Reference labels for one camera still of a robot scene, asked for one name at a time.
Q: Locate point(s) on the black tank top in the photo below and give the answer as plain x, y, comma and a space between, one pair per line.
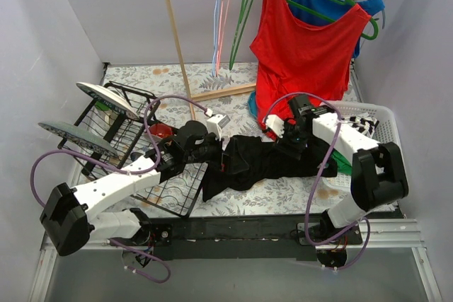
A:
264, 161

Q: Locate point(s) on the green hanger on rack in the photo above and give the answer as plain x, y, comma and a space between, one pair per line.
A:
244, 11

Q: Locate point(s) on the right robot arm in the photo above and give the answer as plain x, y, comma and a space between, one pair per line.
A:
378, 172

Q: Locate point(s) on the pink wire hanger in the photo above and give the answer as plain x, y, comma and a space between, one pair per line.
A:
223, 13

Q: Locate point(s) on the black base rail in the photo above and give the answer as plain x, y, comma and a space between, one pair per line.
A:
235, 237

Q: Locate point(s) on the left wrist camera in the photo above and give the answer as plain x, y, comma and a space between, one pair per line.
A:
216, 123

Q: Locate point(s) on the grey patterned plate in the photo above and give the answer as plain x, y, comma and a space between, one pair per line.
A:
79, 136

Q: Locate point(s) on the white plastic basket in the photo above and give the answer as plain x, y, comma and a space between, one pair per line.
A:
385, 132

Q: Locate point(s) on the blue wire hanger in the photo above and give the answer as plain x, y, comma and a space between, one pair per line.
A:
215, 35

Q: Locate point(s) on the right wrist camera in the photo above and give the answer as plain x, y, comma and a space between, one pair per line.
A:
275, 124

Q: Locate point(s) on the green garment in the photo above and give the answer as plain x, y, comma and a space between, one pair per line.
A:
344, 166

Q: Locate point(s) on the teal dish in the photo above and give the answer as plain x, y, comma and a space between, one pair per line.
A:
252, 106

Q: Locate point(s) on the red tank top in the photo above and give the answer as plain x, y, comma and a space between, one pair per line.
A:
294, 56

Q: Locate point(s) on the red bowl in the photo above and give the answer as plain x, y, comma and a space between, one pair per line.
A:
160, 130

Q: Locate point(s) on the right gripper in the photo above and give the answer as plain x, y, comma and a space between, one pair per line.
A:
287, 136

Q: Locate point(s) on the blue tank top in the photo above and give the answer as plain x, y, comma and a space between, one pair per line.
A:
333, 11

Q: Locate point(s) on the black white striped garment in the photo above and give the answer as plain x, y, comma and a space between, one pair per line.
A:
364, 123

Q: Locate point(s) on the white green rimmed plate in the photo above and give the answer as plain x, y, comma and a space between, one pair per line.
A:
112, 100

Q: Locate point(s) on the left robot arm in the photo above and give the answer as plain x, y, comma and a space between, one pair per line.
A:
73, 216

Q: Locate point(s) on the black wire dish rack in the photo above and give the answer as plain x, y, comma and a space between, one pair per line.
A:
175, 197

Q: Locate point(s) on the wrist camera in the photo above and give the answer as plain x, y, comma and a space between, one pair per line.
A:
216, 123
275, 124

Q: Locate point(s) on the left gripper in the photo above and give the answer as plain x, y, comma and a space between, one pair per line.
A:
215, 150

